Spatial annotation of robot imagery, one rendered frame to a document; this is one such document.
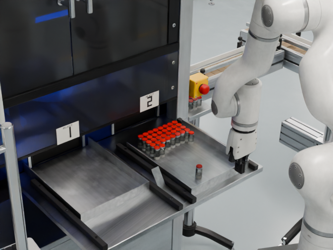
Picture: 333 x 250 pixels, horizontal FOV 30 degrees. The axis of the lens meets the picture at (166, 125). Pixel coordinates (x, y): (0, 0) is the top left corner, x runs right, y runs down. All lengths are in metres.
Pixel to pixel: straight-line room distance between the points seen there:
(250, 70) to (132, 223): 0.57
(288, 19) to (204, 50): 3.60
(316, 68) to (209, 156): 0.75
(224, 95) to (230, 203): 1.63
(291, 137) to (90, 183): 1.33
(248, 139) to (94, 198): 0.52
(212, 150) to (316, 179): 0.77
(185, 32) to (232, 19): 3.56
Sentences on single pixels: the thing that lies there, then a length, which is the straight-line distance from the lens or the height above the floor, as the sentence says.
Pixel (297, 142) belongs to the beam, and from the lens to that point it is 3.06.
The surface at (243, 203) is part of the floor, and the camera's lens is 3.41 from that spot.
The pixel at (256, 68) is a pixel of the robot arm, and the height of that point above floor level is 1.32.
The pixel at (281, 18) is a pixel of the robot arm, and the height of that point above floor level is 1.56.
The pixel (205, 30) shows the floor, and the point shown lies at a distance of 5.48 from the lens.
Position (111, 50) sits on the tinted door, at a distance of 2.03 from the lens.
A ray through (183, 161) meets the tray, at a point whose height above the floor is 0.88.
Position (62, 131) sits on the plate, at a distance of 2.02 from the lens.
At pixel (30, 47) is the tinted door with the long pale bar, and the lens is 1.85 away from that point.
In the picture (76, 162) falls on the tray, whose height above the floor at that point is 0.88.
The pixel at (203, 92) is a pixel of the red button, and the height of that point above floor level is 0.99.
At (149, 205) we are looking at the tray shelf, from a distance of 1.94.
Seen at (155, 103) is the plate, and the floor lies 1.00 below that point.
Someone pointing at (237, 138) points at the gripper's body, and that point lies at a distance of 1.95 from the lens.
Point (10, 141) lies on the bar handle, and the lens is 1.22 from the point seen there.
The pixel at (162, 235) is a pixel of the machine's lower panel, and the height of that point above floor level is 0.35.
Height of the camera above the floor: 2.09
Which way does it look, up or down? 31 degrees down
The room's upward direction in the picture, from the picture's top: 2 degrees clockwise
